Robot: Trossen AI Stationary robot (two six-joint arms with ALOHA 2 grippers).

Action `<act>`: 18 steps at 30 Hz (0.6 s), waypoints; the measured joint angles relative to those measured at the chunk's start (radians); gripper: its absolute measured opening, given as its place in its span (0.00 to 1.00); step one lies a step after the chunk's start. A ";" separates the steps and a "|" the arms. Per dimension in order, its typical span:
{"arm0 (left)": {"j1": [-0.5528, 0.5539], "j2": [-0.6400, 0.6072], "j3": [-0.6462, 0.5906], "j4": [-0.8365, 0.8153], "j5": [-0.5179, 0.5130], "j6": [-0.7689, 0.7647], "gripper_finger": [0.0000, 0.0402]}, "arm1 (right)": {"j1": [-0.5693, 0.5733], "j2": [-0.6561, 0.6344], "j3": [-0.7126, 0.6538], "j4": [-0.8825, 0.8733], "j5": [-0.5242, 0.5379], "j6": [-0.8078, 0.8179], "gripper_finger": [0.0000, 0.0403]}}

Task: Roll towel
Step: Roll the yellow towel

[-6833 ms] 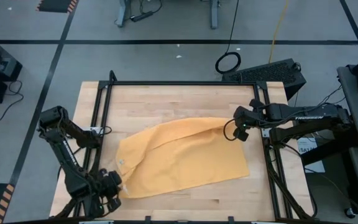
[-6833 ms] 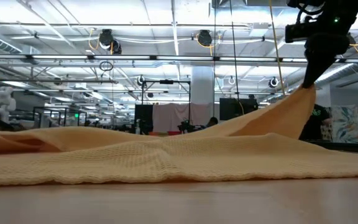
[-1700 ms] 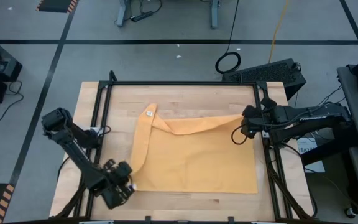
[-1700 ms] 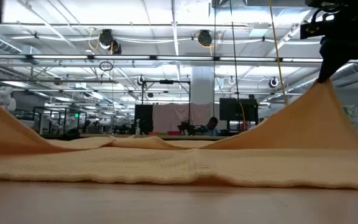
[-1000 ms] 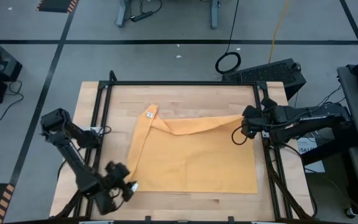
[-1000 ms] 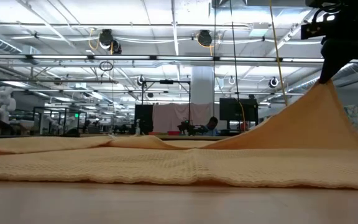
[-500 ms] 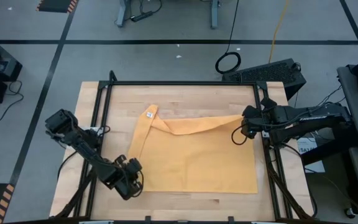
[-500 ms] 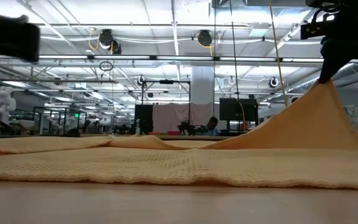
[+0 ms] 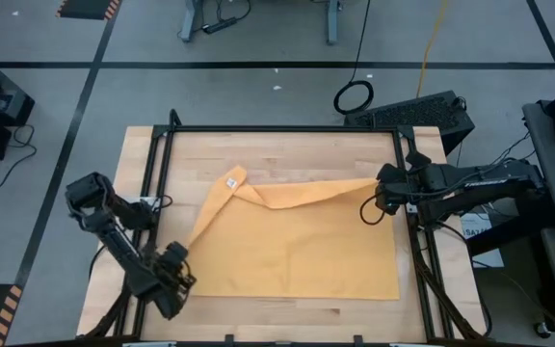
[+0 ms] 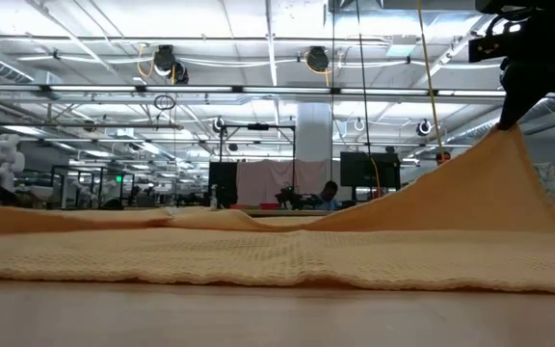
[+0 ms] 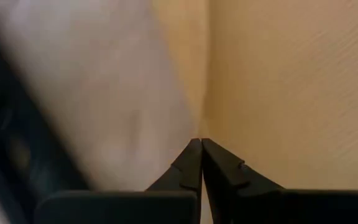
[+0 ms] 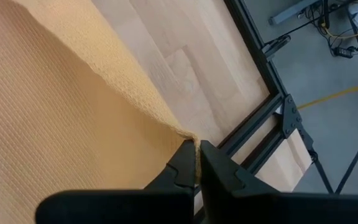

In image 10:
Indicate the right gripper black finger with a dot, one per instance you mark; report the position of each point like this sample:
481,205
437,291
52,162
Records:
528,91

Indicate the yellow waffle weave towel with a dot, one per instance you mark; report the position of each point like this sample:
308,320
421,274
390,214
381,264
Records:
277,260

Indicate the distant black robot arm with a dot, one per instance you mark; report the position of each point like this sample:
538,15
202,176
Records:
287,196

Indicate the teal leaf print cloth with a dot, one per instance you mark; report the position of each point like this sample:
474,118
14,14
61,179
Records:
554,185

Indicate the small red item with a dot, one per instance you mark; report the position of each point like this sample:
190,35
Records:
443,158

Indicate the large black screen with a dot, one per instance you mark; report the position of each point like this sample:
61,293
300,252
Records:
359,168

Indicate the white pillar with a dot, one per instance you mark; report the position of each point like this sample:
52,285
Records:
315,135

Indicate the person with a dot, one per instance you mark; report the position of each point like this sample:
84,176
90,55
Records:
329,189

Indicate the pink cloth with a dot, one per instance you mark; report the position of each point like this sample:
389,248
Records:
263,180

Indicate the black panel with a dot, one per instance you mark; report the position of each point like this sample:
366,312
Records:
223,183

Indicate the white robot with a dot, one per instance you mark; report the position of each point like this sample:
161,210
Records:
5,159

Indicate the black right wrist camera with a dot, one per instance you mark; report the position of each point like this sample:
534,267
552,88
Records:
492,49

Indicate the black stand frame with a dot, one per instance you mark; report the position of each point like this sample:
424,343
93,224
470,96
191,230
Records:
258,126

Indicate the black workcell frame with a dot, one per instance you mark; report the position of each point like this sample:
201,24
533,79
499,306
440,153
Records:
52,183

